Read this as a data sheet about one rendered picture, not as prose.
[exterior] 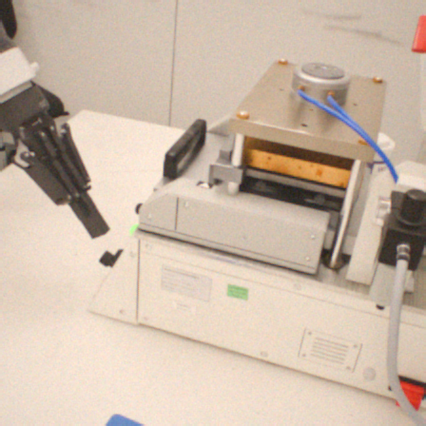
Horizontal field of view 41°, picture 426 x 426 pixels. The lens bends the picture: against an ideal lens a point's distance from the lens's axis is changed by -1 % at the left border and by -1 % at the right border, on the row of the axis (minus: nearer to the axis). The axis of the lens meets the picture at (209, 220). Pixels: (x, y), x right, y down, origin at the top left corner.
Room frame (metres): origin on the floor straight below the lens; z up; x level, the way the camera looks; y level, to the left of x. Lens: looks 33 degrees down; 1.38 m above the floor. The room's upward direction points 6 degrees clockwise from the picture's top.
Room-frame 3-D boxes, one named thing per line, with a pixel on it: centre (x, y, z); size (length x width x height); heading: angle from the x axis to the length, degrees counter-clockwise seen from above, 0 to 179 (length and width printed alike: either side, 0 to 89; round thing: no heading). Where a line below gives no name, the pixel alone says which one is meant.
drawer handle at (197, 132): (0.81, 0.05, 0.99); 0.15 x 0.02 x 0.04; 166
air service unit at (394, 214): (0.52, -0.20, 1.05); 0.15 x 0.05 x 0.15; 166
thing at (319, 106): (0.74, -0.16, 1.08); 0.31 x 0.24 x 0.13; 166
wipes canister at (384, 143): (1.16, -0.34, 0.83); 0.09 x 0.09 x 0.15
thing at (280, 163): (0.76, -0.13, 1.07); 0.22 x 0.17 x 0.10; 166
